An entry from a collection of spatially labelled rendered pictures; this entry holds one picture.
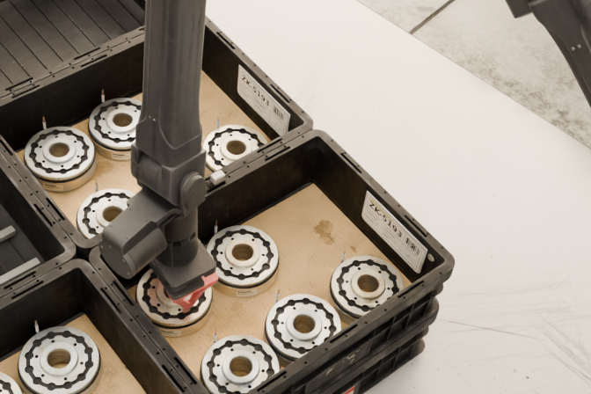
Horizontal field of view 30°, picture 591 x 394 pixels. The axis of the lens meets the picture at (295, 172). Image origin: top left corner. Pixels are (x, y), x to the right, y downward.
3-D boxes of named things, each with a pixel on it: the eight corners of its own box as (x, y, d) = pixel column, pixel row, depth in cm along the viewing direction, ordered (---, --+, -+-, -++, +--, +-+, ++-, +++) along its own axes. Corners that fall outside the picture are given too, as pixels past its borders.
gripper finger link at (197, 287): (175, 331, 145) (173, 293, 137) (148, 290, 148) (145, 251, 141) (219, 307, 147) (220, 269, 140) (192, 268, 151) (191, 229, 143)
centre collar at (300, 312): (305, 303, 149) (305, 301, 149) (329, 328, 147) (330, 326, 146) (277, 323, 147) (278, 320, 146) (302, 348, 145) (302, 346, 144)
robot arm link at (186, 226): (207, 193, 132) (172, 168, 134) (166, 228, 129) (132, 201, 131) (207, 227, 137) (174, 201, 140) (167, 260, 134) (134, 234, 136)
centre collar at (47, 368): (65, 337, 142) (65, 334, 142) (86, 364, 140) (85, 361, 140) (32, 356, 140) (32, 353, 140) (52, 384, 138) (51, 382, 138)
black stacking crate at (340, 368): (310, 178, 170) (318, 128, 161) (442, 311, 156) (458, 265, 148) (89, 303, 152) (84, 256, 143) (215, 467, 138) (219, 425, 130)
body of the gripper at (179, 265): (173, 296, 138) (171, 264, 133) (134, 238, 143) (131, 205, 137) (217, 273, 141) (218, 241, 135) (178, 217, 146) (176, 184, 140)
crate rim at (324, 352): (317, 135, 163) (319, 125, 161) (457, 273, 149) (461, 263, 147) (83, 264, 145) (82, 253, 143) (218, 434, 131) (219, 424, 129)
